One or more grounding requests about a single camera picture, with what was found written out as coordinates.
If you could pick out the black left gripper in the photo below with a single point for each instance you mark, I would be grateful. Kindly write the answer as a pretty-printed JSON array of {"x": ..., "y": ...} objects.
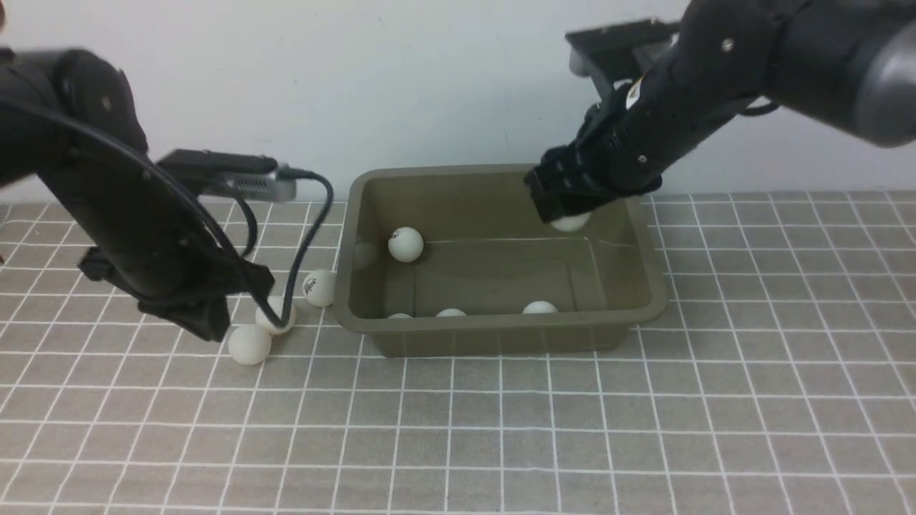
[{"x": 186, "y": 286}]

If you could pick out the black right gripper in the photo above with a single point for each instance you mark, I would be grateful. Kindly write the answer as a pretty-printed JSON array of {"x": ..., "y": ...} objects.
[{"x": 620, "y": 151}]

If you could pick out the white ball with logo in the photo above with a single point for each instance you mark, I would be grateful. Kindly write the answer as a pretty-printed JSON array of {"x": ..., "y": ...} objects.
[{"x": 318, "y": 288}]

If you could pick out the plain white ball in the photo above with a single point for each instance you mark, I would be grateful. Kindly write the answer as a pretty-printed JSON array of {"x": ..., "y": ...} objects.
[
  {"x": 405, "y": 244},
  {"x": 249, "y": 345},
  {"x": 540, "y": 307},
  {"x": 277, "y": 304}
]

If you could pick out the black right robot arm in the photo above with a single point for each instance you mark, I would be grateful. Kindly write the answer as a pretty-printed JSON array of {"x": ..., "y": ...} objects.
[{"x": 665, "y": 87}]

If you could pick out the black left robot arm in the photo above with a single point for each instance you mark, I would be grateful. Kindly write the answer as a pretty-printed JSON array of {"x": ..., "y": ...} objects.
[{"x": 68, "y": 118}]

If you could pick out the olive green plastic bin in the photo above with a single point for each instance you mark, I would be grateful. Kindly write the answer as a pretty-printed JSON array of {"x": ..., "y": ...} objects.
[{"x": 487, "y": 252}]

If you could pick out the grey checked tablecloth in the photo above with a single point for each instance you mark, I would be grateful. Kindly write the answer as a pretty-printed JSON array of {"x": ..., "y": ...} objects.
[{"x": 780, "y": 380}]

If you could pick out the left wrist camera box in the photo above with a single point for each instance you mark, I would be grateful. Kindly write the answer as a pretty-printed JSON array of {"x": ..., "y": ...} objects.
[{"x": 216, "y": 174}]

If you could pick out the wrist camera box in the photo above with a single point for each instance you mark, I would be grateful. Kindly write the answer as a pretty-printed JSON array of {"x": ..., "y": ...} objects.
[
  {"x": 614, "y": 54},
  {"x": 216, "y": 174}
]

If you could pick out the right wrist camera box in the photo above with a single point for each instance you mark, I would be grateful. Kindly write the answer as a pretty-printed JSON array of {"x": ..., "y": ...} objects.
[{"x": 614, "y": 54}]

